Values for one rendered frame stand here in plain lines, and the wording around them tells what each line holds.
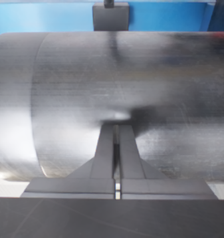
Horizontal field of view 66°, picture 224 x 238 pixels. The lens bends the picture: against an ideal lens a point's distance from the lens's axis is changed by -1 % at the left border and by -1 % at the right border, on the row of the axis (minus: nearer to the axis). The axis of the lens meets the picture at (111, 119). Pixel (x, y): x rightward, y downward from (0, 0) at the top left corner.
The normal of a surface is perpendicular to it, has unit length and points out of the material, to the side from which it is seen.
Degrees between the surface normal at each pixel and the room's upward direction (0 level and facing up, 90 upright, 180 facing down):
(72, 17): 90
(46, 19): 90
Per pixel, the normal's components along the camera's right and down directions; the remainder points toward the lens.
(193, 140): -0.02, 0.32
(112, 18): -0.02, 0.63
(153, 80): -0.01, -0.20
